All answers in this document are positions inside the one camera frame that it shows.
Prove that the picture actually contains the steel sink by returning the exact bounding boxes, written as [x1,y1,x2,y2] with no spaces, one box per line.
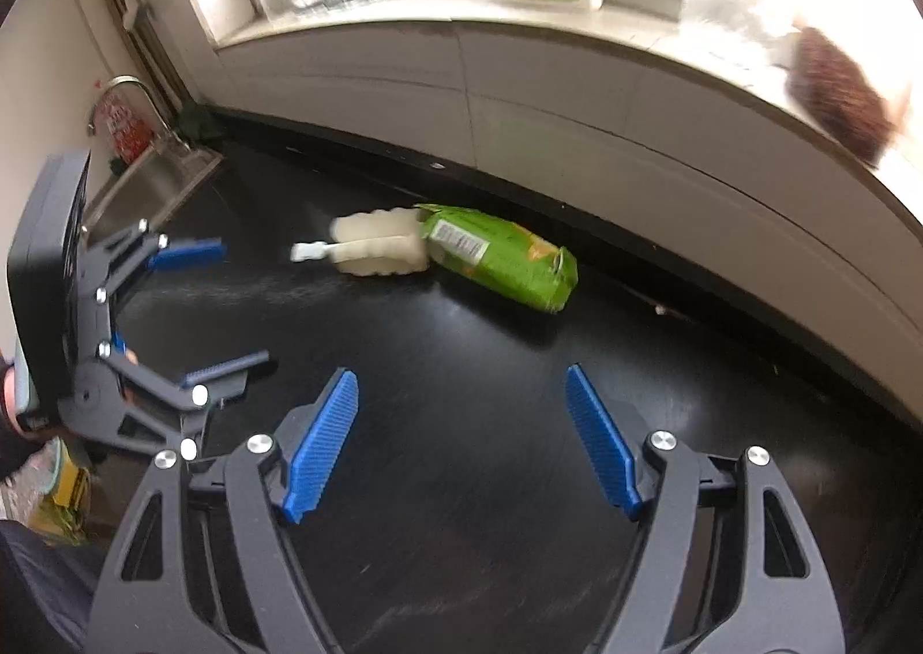
[83,142,222,246]

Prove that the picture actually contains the white foam brush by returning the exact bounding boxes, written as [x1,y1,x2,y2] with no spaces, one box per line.
[290,207,429,276]

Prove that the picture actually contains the jar of red beans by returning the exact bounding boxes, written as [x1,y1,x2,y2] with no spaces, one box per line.
[787,26,895,168]

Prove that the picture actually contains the operator right hand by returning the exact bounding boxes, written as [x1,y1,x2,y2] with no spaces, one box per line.
[2,348,59,443]

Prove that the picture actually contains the chrome faucet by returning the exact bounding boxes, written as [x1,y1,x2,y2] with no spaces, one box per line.
[86,74,178,148]

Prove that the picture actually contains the green snack bag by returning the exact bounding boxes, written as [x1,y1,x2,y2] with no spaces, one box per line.
[416,204,579,315]

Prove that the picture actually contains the red packet by faucet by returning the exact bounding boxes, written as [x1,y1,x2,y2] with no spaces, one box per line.
[95,93,153,165]

